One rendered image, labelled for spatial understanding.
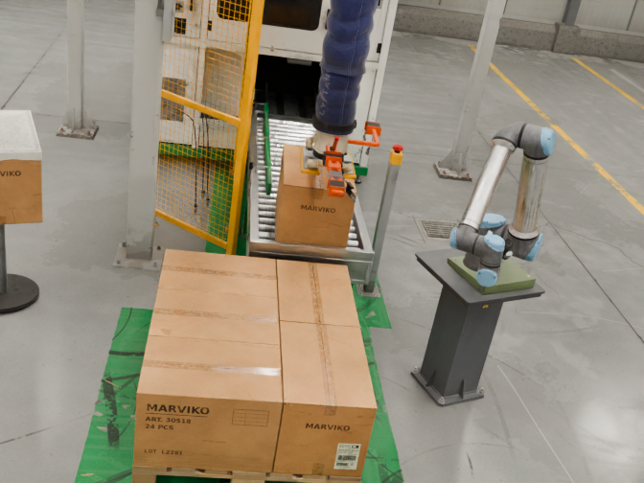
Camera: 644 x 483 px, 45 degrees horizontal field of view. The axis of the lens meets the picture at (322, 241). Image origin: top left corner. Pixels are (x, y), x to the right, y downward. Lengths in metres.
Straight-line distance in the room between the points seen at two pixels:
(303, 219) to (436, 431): 1.33
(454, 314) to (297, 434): 1.20
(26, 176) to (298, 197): 1.40
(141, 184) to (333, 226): 1.31
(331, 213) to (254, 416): 1.39
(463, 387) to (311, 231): 1.19
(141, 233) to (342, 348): 1.92
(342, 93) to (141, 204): 1.66
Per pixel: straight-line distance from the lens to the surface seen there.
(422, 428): 4.16
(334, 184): 3.56
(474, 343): 4.24
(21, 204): 4.26
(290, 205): 4.22
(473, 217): 3.42
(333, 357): 3.56
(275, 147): 5.80
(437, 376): 4.36
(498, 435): 4.28
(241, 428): 3.36
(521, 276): 4.07
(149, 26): 4.61
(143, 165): 4.88
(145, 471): 3.54
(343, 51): 3.88
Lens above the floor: 2.63
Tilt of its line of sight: 28 degrees down
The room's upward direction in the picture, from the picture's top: 10 degrees clockwise
